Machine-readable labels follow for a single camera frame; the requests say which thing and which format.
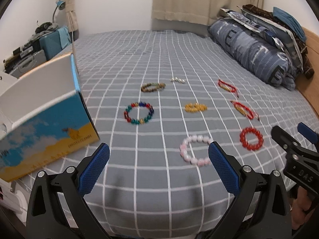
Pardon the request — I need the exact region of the red bead bracelet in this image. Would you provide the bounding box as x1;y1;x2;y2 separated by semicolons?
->
239;127;265;151

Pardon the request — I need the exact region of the red cord bracelet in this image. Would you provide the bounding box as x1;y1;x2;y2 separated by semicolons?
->
230;100;260;121
218;79;240;98

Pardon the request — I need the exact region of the pink bead bracelet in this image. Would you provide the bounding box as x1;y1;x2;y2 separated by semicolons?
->
179;134;215;167

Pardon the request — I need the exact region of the yellow amber bead bracelet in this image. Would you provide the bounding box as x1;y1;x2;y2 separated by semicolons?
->
184;102;208;113

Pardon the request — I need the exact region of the multicolour bead bracelet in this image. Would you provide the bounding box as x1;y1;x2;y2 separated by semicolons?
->
123;101;155;125

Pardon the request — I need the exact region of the brown bead bracelet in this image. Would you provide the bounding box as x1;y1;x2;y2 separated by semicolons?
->
140;82;167;93

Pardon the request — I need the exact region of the right hand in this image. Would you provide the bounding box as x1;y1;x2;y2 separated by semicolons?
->
291;187;314;230

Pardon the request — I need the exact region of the wooden headboard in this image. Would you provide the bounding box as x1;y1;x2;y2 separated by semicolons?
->
296;27;319;116

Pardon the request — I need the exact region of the blue yellow cardboard box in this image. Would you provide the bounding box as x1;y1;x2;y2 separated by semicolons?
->
1;53;99;182

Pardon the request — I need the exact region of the patterned pillow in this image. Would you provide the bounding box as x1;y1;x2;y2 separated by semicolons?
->
221;8;303;70

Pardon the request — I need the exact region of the blue folded cloth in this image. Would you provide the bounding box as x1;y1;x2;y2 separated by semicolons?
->
273;7;307;43

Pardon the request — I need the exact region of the grey checked bed sheet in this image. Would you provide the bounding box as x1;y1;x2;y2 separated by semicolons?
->
24;29;319;238

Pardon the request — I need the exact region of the grey hard case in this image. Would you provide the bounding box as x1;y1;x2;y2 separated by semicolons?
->
9;50;46;78

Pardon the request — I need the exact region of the teal suitcase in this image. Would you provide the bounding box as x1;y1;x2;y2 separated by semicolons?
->
39;26;71;61

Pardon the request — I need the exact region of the blue desk lamp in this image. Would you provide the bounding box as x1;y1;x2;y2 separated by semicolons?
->
52;0;65;23

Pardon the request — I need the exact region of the tied beige curtain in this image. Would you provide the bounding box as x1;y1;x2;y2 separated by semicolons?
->
65;0;79;40

